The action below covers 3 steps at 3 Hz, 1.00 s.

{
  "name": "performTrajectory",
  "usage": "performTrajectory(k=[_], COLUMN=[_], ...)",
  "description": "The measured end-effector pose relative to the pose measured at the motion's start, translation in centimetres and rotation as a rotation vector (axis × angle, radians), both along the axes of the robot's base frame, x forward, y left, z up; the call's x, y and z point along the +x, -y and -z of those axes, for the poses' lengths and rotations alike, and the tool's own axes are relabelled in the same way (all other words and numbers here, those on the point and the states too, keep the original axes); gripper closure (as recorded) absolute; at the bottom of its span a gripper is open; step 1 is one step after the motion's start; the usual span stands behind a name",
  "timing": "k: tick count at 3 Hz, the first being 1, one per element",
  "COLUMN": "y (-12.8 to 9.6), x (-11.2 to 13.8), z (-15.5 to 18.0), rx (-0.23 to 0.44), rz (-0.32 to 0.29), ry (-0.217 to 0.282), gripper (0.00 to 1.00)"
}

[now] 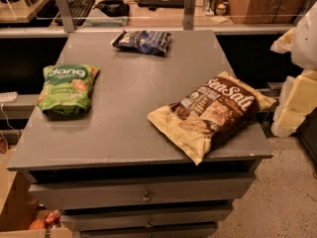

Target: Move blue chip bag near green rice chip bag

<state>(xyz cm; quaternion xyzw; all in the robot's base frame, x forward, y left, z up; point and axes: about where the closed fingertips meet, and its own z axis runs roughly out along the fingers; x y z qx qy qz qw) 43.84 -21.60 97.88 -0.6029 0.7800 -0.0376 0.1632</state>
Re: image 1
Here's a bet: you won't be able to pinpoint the blue chip bag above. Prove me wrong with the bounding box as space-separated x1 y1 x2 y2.
111 30 171 56

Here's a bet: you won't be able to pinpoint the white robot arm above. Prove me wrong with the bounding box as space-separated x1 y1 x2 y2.
270 2 317 137

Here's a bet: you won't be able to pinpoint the brown sea salt chip bag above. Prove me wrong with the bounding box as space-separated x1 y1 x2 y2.
148 71 275 164

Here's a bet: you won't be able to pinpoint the green rice chip bag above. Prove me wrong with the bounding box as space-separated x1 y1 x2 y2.
37 63 99 115

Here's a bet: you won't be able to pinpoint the grey drawer cabinet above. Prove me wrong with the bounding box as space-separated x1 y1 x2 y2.
8 31 271 238

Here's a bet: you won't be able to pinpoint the top drawer knob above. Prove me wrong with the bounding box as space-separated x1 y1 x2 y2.
142 191 152 203

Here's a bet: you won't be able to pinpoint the drawer knob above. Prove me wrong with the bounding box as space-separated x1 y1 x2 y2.
142 191 152 203
145 218 154 229

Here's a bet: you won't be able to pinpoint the black laptop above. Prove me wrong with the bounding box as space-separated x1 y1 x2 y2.
138 0 184 8

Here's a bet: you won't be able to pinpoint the black headphones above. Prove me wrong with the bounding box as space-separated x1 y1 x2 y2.
96 0 130 17

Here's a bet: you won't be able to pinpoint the middle drawer knob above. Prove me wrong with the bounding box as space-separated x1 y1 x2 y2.
145 218 154 229

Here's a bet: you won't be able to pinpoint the small jar with face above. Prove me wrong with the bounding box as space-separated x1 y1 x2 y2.
216 3 227 16

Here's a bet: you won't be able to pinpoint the black keyboard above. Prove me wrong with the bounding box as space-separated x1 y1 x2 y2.
54 0 96 26

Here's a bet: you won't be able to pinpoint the white power strip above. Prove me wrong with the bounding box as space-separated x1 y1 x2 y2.
0 92 18 103

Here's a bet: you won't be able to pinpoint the red snack wrapper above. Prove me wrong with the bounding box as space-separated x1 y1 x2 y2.
45 210 61 225

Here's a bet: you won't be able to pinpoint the orange fruit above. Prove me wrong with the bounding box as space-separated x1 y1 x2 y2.
29 219 46 230

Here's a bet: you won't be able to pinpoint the right metal bracket post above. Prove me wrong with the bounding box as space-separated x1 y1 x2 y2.
182 0 196 30

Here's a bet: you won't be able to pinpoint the metal bracket post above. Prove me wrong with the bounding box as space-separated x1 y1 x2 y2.
182 0 196 30
55 0 75 33

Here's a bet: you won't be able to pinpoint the left metal bracket post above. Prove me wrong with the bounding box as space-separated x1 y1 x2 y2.
55 0 75 33

